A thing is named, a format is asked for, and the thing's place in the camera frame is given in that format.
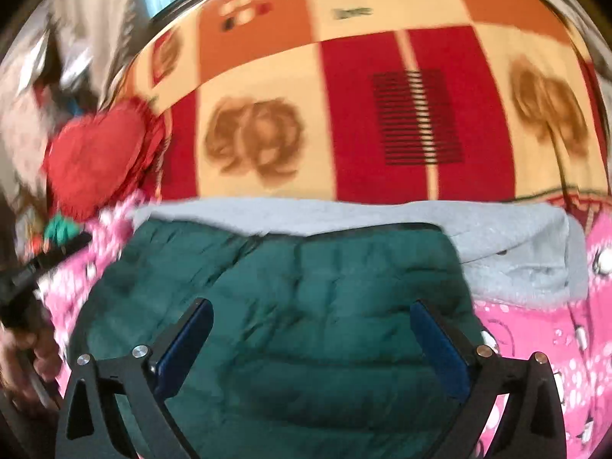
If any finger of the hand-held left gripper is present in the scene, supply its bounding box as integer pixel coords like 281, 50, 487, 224
16, 231, 94, 274

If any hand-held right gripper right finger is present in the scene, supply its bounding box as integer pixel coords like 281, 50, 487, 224
410, 299, 567, 459

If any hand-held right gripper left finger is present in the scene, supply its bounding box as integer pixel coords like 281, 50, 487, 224
55, 298, 214, 459

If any green quilted jacket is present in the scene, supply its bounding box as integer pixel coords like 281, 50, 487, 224
67, 220, 485, 459

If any person's left hand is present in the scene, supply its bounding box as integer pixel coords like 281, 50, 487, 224
0, 318, 65, 414

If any green ruffled cloth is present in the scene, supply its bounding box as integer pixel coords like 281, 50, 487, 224
43, 214, 80, 246

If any red heart-shaped pillow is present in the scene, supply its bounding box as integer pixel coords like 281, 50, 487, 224
43, 96, 166, 223

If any pink penguin blanket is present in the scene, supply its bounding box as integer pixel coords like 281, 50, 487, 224
36, 191, 612, 459

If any grey sweatshirt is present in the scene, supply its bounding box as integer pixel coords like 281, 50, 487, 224
131, 196, 590, 311

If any beige curtain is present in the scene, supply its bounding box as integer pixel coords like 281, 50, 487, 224
48, 0, 144, 101

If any red orange rose blanket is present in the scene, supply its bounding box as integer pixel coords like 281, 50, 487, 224
110, 0, 608, 206

